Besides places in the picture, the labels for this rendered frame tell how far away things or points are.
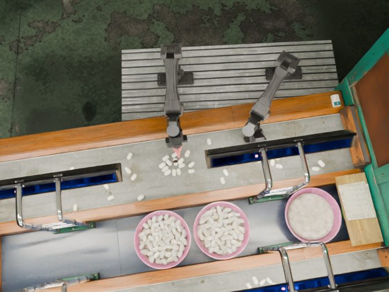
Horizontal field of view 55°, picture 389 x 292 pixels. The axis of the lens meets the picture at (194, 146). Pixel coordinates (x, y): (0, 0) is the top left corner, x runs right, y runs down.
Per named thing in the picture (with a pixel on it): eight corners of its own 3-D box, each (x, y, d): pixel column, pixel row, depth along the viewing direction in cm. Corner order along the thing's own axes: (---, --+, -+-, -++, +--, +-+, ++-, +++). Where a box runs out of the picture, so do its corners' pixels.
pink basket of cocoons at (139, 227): (134, 216, 185) (131, 214, 175) (187, 208, 186) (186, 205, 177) (140, 272, 178) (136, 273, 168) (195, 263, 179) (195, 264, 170)
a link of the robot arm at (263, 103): (264, 121, 170) (300, 61, 158) (248, 112, 172) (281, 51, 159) (268, 115, 181) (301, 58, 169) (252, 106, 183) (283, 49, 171)
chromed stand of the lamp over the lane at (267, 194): (242, 167, 191) (256, 144, 148) (280, 161, 192) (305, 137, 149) (249, 204, 186) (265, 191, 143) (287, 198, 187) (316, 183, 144)
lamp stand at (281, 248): (257, 247, 181) (276, 247, 138) (297, 240, 182) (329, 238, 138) (265, 288, 176) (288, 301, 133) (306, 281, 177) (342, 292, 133)
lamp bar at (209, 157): (204, 150, 156) (204, 146, 149) (347, 130, 158) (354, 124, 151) (206, 169, 154) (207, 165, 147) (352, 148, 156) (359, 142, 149)
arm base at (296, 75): (306, 72, 197) (304, 60, 199) (268, 74, 197) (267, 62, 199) (302, 79, 205) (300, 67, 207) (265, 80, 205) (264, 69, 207)
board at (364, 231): (333, 176, 181) (334, 176, 180) (363, 172, 181) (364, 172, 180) (351, 246, 172) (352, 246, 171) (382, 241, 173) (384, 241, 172)
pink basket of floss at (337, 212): (270, 221, 184) (274, 219, 175) (300, 179, 190) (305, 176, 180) (314, 256, 180) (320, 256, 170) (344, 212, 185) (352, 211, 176)
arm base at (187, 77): (194, 77, 197) (193, 66, 198) (156, 79, 196) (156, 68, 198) (194, 84, 204) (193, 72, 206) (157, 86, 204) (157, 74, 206)
